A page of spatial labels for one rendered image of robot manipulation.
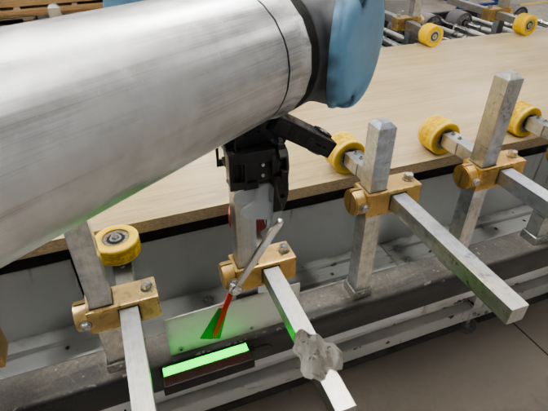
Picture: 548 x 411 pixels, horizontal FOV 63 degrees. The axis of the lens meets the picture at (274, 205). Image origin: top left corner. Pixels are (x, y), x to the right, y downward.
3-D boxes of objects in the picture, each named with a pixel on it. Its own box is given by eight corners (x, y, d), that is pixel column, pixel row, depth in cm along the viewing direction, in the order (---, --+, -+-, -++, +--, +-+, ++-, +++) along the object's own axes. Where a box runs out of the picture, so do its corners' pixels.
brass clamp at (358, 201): (419, 207, 85) (424, 185, 82) (356, 223, 81) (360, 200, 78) (400, 191, 90) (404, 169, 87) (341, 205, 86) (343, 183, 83)
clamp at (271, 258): (295, 276, 84) (296, 256, 81) (226, 295, 80) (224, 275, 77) (285, 258, 88) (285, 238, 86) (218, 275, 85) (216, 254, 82)
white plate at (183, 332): (298, 318, 91) (300, 283, 85) (171, 357, 84) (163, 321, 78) (298, 316, 92) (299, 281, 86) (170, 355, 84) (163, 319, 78)
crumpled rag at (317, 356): (351, 370, 63) (353, 360, 62) (307, 386, 61) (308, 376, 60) (324, 324, 70) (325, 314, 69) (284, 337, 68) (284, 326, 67)
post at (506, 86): (459, 273, 106) (526, 73, 78) (447, 277, 105) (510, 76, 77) (449, 264, 108) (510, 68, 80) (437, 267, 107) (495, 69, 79)
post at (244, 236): (259, 333, 91) (253, 114, 63) (243, 338, 90) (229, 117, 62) (254, 320, 94) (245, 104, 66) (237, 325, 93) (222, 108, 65)
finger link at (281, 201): (263, 200, 65) (263, 147, 60) (275, 197, 65) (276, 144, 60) (276, 218, 61) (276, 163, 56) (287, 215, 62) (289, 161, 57)
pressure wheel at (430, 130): (456, 116, 101) (426, 138, 101) (463, 140, 106) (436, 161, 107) (439, 106, 105) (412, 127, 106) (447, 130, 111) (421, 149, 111)
